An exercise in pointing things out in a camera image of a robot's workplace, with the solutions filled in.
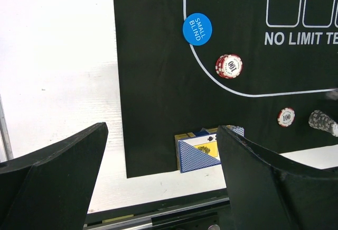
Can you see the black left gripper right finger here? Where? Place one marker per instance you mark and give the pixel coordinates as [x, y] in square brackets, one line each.
[269, 191]

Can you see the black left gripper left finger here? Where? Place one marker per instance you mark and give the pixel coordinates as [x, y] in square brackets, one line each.
[51, 188]

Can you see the red chip stack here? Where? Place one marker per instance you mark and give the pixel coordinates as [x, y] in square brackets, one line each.
[286, 117]

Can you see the grey chip stack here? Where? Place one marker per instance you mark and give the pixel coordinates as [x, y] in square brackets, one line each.
[321, 121]

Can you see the red chips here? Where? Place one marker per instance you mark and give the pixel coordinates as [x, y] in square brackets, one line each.
[229, 66]

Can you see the blue small blind button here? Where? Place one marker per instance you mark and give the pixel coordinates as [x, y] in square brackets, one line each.
[197, 29]

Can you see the blue playing card deck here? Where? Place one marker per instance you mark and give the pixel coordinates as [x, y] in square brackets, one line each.
[197, 150]

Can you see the black poker felt mat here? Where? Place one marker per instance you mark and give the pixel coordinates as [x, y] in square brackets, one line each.
[168, 86]

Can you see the aluminium front rail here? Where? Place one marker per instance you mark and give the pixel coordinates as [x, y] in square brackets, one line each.
[212, 213]

